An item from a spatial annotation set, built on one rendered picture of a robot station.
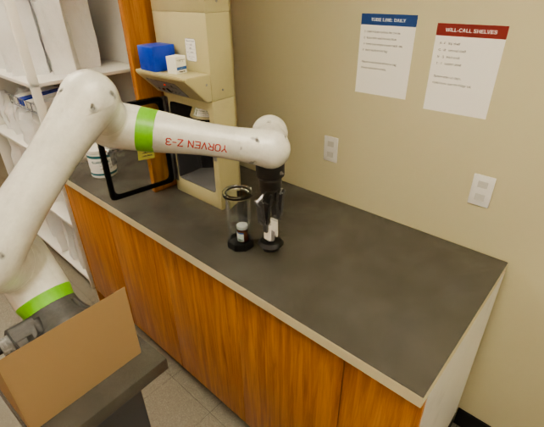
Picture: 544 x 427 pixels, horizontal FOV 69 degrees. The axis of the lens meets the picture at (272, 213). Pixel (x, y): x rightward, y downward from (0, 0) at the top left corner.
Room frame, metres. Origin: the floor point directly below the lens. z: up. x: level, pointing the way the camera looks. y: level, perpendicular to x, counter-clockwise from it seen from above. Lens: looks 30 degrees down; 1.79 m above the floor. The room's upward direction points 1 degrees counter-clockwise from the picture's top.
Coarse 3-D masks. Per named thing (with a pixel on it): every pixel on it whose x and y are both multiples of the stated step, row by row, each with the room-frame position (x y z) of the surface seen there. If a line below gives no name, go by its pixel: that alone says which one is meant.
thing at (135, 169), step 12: (156, 108) 1.69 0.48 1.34; (108, 156) 1.53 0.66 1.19; (120, 156) 1.57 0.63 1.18; (132, 156) 1.60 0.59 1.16; (144, 156) 1.63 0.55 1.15; (156, 156) 1.67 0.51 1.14; (120, 168) 1.56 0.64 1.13; (132, 168) 1.59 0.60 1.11; (144, 168) 1.62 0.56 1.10; (156, 168) 1.66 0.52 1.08; (120, 180) 1.55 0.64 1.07; (132, 180) 1.58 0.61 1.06; (144, 180) 1.62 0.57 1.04; (156, 180) 1.65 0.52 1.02; (108, 192) 1.52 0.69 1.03; (120, 192) 1.54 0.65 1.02
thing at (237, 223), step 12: (228, 192) 1.27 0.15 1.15; (240, 192) 1.29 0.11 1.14; (252, 192) 1.24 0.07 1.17; (228, 204) 1.22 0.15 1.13; (240, 204) 1.20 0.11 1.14; (228, 216) 1.22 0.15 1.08; (240, 216) 1.20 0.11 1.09; (228, 228) 1.23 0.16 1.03; (240, 228) 1.20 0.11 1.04; (252, 228) 1.24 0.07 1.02; (240, 240) 1.20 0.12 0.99
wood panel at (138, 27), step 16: (128, 0) 1.72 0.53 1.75; (144, 0) 1.77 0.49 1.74; (128, 16) 1.71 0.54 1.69; (144, 16) 1.76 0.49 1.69; (128, 32) 1.70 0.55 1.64; (144, 32) 1.75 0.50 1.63; (128, 48) 1.71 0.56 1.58; (144, 80) 1.73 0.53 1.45; (144, 96) 1.72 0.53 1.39; (160, 96) 1.78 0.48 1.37
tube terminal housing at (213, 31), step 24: (168, 24) 1.67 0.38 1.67; (192, 24) 1.57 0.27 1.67; (216, 24) 1.55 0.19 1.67; (216, 48) 1.55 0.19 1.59; (216, 72) 1.54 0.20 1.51; (168, 96) 1.71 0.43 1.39; (216, 96) 1.53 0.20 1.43; (216, 120) 1.52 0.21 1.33; (216, 168) 1.53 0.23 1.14; (192, 192) 1.65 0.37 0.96; (216, 192) 1.53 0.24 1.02
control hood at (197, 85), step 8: (136, 72) 1.64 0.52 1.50; (144, 72) 1.60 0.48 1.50; (152, 72) 1.57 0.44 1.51; (160, 72) 1.57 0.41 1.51; (192, 72) 1.56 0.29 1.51; (160, 80) 1.57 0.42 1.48; (168, 80) 1.52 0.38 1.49; (176, 80) 1.47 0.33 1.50; (184, 80) 1.43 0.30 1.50; (192, 80) 1.46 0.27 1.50; (200, 80) 1.48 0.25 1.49; (208, 80) 1.51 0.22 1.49; (184, 88) 1.50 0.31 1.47; (192, 88) 1.46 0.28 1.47; (200, 88) 1.48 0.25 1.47; (208, 88) 1.51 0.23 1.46; (192, 96) 1.52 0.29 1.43; (200, 96) 1.48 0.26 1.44; (208, 96) 1.50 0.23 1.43
